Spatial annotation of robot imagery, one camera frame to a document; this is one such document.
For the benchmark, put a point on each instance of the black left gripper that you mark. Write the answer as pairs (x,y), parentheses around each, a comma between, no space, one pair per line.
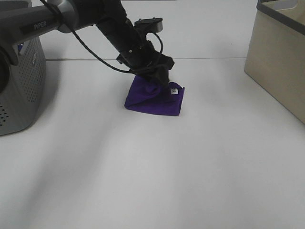
(152,66)

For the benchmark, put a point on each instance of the purple towel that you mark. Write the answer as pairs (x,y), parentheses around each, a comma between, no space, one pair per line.
(152,98)

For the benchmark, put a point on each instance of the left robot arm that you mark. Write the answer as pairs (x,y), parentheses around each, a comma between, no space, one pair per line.
(19,23)

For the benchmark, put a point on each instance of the beige bin with grey rim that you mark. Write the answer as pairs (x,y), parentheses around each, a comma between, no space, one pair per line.
(276,54)

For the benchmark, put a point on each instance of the grey perforated laundry basket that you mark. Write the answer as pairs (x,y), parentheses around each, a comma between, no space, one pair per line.
(21,87)

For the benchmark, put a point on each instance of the blue towel in basket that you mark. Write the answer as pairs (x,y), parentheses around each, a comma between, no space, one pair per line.
(21,48)

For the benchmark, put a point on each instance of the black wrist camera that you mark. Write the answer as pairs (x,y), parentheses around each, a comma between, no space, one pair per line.
(149,25)

